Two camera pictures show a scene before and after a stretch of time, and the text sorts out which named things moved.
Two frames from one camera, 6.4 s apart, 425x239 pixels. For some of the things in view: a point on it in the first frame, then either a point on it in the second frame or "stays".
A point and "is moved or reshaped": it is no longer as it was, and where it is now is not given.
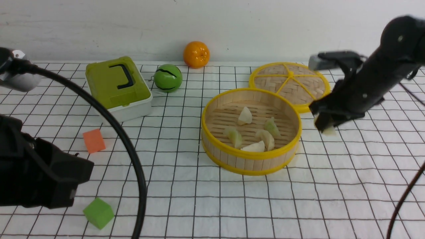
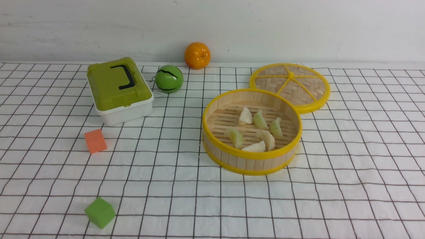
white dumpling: x=258 y=147 stays
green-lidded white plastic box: x=120 y=85 stays
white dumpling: x=245 y=117 stays
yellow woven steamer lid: x=299 y=83 stays
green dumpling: x=271 y=127 is moved or reshaped
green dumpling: x=330 y=131 -> x=259 y=120
